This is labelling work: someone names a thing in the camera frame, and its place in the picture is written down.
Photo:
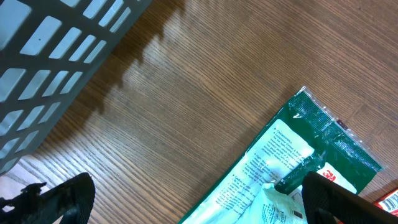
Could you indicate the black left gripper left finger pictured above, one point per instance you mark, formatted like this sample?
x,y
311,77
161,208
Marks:
x,y
69,202

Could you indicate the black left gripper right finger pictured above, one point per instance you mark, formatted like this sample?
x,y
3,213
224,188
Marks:
x,y
326,202

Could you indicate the red stick packet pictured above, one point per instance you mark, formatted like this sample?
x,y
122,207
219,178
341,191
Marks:
x,y
389,202

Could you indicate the green 3M sponge package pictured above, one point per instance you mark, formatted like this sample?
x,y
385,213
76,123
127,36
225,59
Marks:
x,y
302,136

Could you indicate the grey plastic mesh basket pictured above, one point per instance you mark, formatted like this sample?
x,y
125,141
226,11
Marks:
x,y
49,51

